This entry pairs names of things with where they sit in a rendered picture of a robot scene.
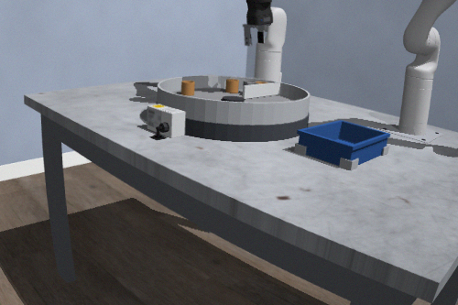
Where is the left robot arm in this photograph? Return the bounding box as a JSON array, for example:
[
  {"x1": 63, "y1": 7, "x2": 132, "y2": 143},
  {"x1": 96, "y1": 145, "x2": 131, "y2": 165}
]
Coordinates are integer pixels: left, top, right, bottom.
[{"x1": 398, "y1": 0, "x2": 456, "y2": 136}]

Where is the blue open-top crate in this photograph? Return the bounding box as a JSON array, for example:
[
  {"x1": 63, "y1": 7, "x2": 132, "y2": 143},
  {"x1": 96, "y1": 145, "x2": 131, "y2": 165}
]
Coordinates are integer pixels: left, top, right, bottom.
[{"x1": 297, "y1": 120, "x2": 390, "y2": 166}]

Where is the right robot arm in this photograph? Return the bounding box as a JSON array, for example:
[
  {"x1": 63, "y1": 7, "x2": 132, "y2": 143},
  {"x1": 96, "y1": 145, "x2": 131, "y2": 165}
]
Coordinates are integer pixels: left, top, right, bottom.
[{"x1": 254, "y1": 7, "x2": 287, "y2": 82}]

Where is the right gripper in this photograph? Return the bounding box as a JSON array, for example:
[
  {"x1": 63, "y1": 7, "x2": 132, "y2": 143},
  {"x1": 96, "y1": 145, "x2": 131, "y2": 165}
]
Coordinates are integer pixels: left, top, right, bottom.
[{"x1": 243, "y1": 0, "x2": 273, "y2": 46}]

